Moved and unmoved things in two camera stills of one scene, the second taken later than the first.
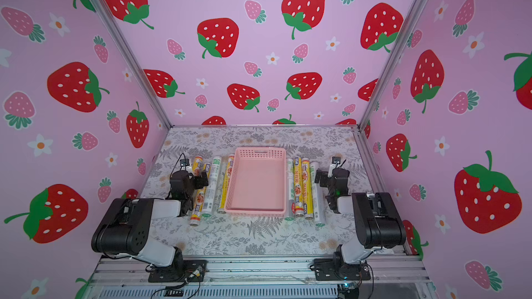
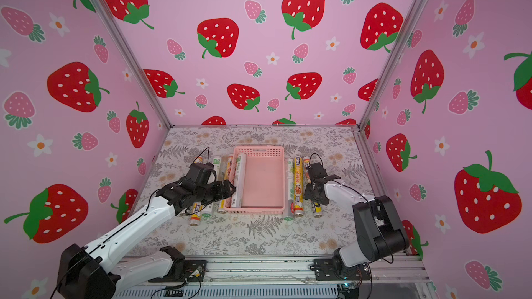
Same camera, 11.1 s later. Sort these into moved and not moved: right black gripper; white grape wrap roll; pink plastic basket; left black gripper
Moved: left black gripper; right black gripper
Not moved: pink plastic basket; white grape wrap roll
